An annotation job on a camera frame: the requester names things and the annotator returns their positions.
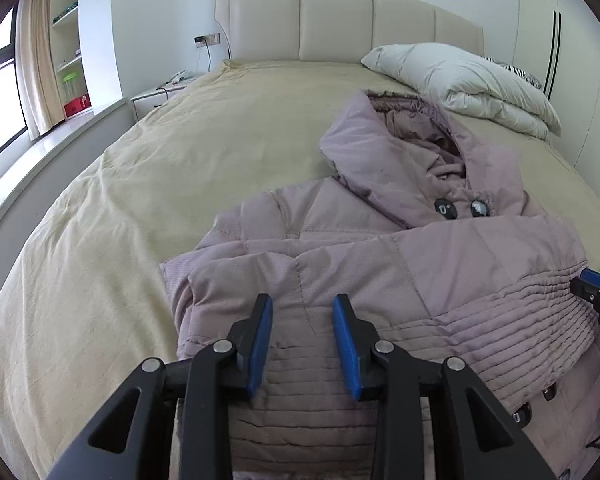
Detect mauve puffer coat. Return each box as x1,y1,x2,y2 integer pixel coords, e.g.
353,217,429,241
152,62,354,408
162,92,600,479

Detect beige bed with sheet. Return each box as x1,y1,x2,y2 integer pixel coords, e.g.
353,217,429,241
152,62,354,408
0,62,600,479

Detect zebra print pillow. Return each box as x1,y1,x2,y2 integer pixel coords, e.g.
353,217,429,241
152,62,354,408
484,56,544,90

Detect white folded duvet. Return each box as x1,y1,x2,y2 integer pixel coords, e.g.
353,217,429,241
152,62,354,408
361,42,562,140

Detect white wardrobe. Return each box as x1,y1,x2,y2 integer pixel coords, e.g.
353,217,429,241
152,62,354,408
509,0,600,216

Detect white nightstand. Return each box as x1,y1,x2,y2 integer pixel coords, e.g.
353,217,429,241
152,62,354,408
130,77,196,122

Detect red box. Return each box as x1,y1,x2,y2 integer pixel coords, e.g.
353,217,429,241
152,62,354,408
64,93,92,118

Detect beige curtain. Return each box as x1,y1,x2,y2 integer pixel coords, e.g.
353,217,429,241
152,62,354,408
15,0,65,141

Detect items on nightstand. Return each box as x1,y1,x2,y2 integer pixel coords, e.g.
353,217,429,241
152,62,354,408
166,70,195,86

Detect green container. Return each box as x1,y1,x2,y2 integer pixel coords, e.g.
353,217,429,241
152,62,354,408
62,72,81,103

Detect white shelf unit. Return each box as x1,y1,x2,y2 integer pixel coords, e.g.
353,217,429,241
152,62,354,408
50,0,88,107

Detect beige padded headboard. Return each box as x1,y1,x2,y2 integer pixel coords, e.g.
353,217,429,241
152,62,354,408
214,0,484,63

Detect charger cable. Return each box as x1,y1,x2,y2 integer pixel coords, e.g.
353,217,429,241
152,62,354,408
199,41,234,74

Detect wall power socket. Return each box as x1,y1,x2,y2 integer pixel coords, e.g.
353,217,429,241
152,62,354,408
194,32,221,47

